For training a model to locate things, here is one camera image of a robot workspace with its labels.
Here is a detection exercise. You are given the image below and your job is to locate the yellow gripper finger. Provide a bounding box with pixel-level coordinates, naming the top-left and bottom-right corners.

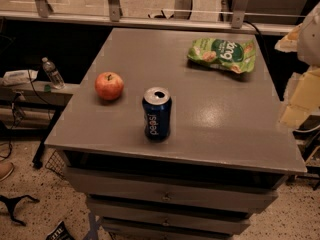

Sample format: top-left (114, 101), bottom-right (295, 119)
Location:
top-left (275, 24), bottom-right (302, 53)
top-left (280, 67), bottom-right (320, 129)

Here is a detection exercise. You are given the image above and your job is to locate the green rice chip bag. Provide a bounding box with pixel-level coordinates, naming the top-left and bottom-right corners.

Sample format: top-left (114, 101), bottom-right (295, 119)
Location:
top-left (187, 38), bottom-right (256, 74)

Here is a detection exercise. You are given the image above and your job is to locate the blue pepsi can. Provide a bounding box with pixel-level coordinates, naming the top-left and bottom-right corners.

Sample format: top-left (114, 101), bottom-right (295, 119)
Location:
top-left (142, 87), bottom-right (172, 141)

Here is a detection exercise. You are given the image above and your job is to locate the white tissue pack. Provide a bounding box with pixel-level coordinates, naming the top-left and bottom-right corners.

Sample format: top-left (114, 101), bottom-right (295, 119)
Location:
top-left (2, 69), bottom-right (38, 86)

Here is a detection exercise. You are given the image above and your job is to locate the red apple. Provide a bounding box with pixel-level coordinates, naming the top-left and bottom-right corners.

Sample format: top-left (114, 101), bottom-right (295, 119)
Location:
top-left (95, 72), bottom-right (124, 101)

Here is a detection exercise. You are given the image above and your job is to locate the black cable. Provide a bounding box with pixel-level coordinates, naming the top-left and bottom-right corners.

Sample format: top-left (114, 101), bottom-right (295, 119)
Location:
top-left (0, 71), bottom-right (54, 161)

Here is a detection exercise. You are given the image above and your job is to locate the black floor bracket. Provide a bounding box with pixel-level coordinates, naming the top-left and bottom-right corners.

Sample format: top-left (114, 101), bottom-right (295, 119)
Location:
top-left (0, 195), bottom-right (40, 226)

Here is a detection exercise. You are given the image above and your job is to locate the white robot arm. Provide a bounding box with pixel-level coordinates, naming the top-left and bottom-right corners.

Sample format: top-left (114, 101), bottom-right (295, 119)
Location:
top-left (275, 3), bottom-right (320, 129)

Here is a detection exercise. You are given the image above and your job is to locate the clear plastic water bottle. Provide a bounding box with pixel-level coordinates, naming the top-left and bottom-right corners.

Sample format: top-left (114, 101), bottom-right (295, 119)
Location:
top-left (42, 57), bottom-right (65, 89)

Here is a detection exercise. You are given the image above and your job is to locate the black snack bag on floor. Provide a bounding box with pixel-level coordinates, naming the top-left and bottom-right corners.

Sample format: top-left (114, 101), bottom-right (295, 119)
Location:
top-left (45, 221), bottom-right (75, 240)

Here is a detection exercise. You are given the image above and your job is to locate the metal window rail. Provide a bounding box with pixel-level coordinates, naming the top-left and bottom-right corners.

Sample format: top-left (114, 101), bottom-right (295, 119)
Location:
top-left (0, 0), bottom-right (294, 36)

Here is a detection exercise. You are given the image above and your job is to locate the low side bench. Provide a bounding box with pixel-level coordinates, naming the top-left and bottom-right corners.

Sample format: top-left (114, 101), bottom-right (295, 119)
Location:
top-left (0, 81), bottom-right (79, 169)

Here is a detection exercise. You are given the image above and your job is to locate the wire mesh basket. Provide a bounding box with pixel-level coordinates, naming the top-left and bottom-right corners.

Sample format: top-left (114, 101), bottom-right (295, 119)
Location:
top-left (45, 151), bottom-right (65, 179)

